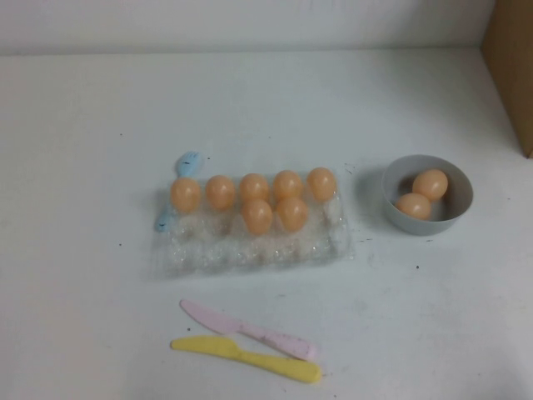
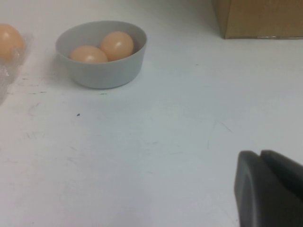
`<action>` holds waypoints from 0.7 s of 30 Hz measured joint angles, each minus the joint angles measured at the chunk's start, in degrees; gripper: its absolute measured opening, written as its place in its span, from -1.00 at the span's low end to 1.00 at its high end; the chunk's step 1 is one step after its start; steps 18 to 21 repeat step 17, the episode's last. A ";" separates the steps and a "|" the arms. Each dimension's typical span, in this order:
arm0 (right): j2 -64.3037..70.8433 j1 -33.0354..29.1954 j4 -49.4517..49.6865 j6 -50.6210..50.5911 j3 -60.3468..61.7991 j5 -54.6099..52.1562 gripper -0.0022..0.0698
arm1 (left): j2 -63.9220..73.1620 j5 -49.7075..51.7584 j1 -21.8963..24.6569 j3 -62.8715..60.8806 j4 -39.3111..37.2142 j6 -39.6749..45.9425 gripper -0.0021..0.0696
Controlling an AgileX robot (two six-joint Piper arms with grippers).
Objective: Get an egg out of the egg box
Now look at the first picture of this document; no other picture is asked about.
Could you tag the yellow plastic knife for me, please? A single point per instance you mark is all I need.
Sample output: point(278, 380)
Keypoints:
point(250, 358)

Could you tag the grey plastic bowl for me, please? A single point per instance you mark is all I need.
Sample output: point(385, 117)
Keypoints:
point(433, 228)

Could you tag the pink plastic knife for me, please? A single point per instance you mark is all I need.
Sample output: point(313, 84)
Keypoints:
point(250, 329)

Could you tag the orange plastic egg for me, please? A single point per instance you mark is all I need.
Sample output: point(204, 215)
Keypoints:
point(321, 183)
point(412, 207)
point(287, 184)
point(185, 195)
point(292, 213)
point(431, 184)
point(254, 186)
point(220, 192)
point(257, 216)

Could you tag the brown cardboard box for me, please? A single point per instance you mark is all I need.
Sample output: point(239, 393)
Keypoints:
point(510, 75)

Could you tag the clear plastic egg tray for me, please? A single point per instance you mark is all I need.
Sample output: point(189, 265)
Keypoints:
point(250, 258)

